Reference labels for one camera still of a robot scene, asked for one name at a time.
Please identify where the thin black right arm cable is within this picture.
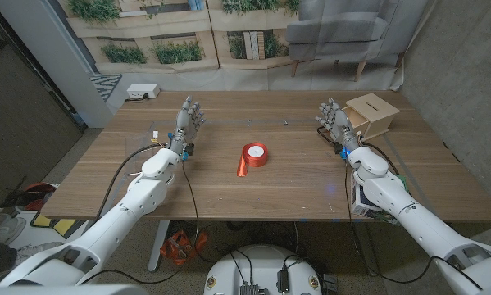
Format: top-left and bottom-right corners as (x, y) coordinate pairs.
(343, 159), (484, 291)

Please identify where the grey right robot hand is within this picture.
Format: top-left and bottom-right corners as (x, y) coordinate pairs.
(315, 98), (361, 152)

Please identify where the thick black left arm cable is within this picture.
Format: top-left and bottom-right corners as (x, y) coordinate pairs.
(93, 142), (168, 226)

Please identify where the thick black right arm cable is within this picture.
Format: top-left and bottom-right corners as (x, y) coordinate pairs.
(360, 141), (400, 176)

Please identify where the clear plastic sheet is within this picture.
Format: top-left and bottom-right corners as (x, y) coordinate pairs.
(124, 120), (166, 177)

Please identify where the printed puzzle box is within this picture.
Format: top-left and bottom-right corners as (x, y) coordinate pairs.
(350, 171), (410, 225)

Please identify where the grey metal heatsink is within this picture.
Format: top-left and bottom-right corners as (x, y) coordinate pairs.
(239, 282), (271, 295)

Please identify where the patterned grey rug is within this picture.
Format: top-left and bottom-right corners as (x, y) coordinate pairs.
(89, 73), (123, 102)

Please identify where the wooden box with slot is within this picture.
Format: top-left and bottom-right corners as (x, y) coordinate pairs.
(345, 93), (401, 141)

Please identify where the grey table leg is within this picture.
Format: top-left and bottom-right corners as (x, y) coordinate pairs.
(353, 220), (380, 276)

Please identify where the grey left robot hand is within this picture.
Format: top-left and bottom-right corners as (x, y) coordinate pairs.
(167, 95), (207, 156)

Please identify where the white power strip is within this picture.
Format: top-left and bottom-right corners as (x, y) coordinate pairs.
(126, 84), (161, 101)

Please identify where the red ribbon spool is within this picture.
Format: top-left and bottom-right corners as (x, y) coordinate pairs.
(236, 142), (270, 178)

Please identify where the printed backdrop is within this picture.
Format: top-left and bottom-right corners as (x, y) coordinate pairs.
(58, 0), (430, 92)

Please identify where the red round floor object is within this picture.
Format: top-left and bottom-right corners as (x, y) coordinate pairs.
(23, 182), (60, 211)

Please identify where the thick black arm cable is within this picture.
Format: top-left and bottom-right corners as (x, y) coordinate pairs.
(93, 142), (168, 226)
(360, 141), (400, 176)

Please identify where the black power adapter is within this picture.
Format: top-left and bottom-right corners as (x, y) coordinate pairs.
(276, 269), (290, 294)

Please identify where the orange tool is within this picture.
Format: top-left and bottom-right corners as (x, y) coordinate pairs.
(159, 229), (209, 266)

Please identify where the yellow and black flat item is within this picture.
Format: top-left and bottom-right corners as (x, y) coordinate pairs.
(30, 211), (78, 239)

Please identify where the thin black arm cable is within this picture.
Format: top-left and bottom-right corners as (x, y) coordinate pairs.
(80, 159), (230, 286)
(343, 159), (484, 291)

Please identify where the white table leg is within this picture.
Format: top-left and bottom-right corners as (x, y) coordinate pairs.
(148, 220), (171, 273)

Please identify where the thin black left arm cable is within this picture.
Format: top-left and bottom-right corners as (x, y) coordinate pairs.
(80, 159), (230, 286)

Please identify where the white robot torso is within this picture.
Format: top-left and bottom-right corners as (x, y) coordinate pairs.
(202, 244), (324, 295)

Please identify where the white sneaker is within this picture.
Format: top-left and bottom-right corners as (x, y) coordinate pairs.
(13, 241), (66, 267)

